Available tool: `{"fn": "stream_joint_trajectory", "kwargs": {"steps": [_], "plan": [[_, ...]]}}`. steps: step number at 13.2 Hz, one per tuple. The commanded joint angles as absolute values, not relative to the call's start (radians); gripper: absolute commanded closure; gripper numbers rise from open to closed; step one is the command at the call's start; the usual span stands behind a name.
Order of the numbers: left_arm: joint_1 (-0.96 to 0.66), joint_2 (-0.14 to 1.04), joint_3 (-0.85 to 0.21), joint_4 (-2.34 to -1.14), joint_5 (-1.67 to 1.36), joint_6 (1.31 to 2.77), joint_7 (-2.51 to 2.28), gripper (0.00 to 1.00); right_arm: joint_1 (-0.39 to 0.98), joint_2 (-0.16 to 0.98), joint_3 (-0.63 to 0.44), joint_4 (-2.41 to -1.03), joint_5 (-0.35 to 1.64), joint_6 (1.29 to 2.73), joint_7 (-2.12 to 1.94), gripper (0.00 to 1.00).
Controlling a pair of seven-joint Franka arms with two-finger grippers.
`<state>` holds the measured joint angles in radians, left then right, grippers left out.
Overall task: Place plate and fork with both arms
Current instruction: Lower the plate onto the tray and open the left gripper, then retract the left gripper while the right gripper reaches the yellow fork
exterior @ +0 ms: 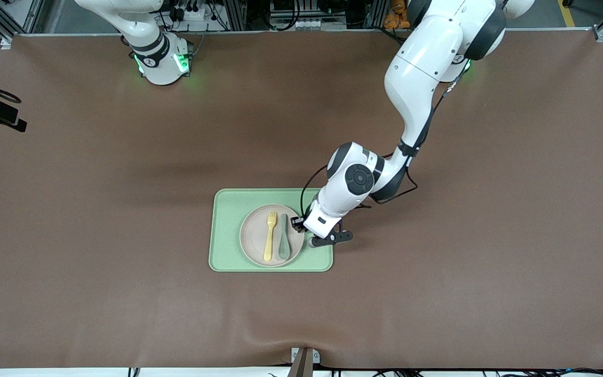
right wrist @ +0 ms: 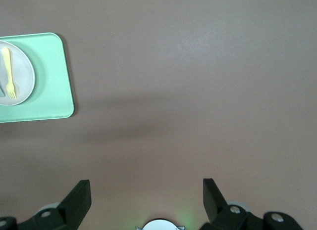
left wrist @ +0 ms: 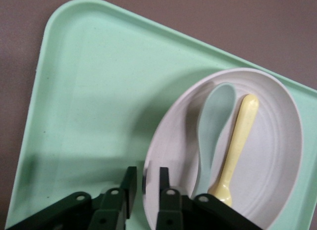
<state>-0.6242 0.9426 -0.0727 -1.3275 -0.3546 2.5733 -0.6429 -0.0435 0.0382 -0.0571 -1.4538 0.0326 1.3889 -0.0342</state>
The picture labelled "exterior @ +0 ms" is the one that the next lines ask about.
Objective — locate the green plastic spoon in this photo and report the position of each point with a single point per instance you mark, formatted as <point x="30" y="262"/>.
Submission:
<point x="283" y="246"/>

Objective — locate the yellow plastic fork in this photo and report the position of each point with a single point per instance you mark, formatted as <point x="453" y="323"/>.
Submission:
<point x="269" y="246"/>

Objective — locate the round white plate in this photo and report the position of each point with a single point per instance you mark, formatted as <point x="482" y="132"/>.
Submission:
<point x="254" y="235"/>

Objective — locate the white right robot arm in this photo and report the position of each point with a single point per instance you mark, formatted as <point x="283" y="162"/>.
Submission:
<point x="157" y="57"/>

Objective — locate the light green rectangular tray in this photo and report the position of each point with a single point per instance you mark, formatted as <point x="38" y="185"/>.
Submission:
<point x="223" y="209"/>

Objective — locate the brown table mat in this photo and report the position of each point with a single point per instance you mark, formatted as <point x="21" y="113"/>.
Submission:
<point x="123" y="293"/>

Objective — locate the small white terminal block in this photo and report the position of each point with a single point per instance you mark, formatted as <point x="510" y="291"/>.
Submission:
<point x="309" y="24"/>

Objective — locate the orange snack bag pile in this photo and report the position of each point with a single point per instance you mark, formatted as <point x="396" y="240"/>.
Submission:
<point x="395" y="18"/>

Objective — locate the white power strip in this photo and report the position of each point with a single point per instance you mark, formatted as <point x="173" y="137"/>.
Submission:
<point x="199" y="14"/>

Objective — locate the slanted aluminium frame profile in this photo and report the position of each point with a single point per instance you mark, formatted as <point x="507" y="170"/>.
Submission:
<point x="29" y="10"/>

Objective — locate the white table clamp bracket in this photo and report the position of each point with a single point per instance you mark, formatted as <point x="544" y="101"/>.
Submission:
<point x="316" y="357"/>

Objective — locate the grey metal stand post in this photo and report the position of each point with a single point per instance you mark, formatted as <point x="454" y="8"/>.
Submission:
<point x="302" y="366"/>

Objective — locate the upright aluminium frame post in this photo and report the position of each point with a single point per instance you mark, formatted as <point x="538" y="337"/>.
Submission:
<point x="236" y="13"/>
<point x="375" y="13"/>

